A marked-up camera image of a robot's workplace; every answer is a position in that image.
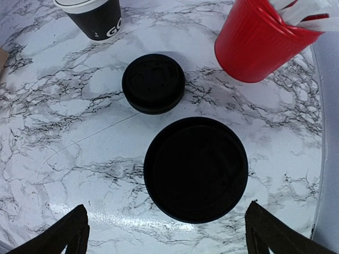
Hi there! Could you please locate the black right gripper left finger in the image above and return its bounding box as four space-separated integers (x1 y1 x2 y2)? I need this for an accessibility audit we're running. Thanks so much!
9 204 90 253

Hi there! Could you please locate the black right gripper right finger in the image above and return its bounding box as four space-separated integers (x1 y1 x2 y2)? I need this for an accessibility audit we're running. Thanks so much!
245 201 333 253

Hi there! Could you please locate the brown paper bag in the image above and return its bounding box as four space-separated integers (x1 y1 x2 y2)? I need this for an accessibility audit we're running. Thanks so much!
0 48 8 78

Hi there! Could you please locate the stack of paper coffee cups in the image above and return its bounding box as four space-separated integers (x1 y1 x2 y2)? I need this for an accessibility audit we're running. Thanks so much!
53 0 122 41

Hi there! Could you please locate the stack of black lids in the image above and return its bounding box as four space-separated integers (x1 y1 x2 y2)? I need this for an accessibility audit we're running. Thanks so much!
122 53 185 115

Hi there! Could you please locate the red utensil cup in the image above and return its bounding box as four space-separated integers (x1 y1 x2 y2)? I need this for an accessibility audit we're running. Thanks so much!
215 1 338 83

